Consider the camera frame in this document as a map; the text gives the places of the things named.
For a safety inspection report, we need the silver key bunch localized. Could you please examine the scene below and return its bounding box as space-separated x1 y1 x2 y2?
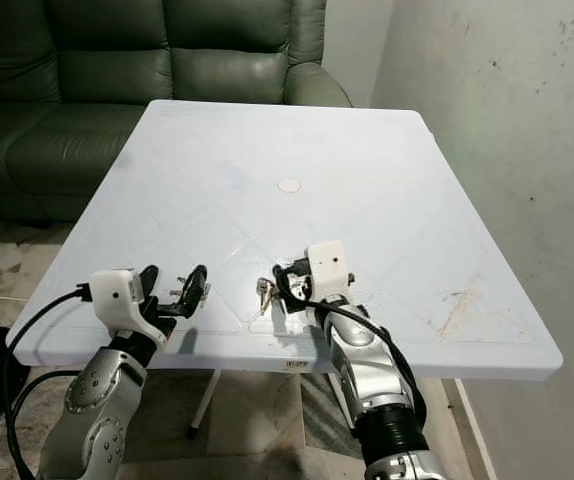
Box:
254 278 279 317

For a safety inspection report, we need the white table leg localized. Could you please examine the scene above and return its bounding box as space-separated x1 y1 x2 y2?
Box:
188 370 224 440

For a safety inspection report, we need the white plastic square table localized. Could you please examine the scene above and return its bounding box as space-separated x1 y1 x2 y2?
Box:
12 99 566 382

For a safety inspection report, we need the dark green leather sofa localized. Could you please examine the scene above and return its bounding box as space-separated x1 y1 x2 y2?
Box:
0 0 354 224

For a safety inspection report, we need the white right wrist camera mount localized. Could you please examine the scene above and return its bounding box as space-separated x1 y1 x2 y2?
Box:
306 240 351 302

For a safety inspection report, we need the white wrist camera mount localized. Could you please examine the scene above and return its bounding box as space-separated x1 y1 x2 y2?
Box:
91 268 145 329
306 240 351 302

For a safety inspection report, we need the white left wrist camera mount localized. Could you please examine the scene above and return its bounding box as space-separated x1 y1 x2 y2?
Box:
91 268 145 329

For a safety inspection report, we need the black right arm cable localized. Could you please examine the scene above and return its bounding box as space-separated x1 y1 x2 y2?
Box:
302 296 429 431

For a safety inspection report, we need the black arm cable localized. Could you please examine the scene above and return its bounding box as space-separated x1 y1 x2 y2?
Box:
4 285 98 480
302 296 429 431

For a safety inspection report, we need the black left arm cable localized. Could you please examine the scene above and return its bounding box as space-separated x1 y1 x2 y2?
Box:
4 285 98 480

